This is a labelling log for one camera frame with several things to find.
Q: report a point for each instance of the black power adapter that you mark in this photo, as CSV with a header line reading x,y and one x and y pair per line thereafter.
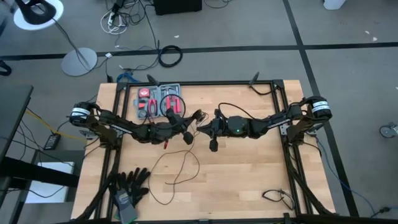
x,y
52,141

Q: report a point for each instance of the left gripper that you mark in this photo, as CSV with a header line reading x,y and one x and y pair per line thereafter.
x,y
182,128

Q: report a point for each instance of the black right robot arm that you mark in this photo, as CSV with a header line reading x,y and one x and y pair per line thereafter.
x,y
273,119

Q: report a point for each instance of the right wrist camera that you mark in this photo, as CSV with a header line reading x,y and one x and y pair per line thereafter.
x,y
219,114

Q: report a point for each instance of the black aluminium table frame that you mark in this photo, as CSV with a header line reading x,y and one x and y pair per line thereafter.
x,y
217,83

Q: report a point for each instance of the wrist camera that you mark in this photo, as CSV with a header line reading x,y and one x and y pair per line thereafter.
x,y
174,115
219,114

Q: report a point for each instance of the red tape measure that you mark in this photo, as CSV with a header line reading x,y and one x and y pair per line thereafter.
x,y
143,92

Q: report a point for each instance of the black cabinet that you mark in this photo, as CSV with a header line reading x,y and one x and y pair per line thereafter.
x,y
177,6

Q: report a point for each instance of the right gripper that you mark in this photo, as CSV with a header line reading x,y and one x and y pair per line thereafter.
x,y
220,129

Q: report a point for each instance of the white trash can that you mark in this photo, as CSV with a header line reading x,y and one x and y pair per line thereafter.
x,y
334,3

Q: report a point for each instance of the white power strip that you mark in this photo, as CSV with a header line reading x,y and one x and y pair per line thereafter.
x,y
110,19

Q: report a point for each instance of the grey plastic tool case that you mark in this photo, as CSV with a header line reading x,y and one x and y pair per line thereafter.
x,y
159,90

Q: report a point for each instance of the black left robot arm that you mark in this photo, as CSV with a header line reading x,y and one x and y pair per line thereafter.
x,y
118,124

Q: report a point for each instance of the floor lamp with round base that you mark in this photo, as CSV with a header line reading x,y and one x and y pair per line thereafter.
x,y
79,62

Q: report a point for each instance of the pink bit holder set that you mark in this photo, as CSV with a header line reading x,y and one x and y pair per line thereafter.
x,y
168,104

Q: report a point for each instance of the grey metal bracket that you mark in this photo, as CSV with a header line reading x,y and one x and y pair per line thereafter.
x,y
283,129
88,133

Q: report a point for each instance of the black work glove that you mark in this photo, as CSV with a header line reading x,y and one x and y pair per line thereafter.
x,y
141,190
124,199

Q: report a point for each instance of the white box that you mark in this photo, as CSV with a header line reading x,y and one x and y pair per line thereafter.
x,y
46,194

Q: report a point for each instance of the dark desk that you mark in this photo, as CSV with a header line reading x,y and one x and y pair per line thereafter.
x,y
14,118

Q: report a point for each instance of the grey caster wheel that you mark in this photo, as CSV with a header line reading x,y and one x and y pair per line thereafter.
x,y
387,130

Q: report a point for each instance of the black frame clamp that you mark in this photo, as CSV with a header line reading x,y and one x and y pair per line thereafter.
x,y
254,78
153,79

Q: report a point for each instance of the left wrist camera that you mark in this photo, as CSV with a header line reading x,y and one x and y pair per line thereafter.
x,y
174,115

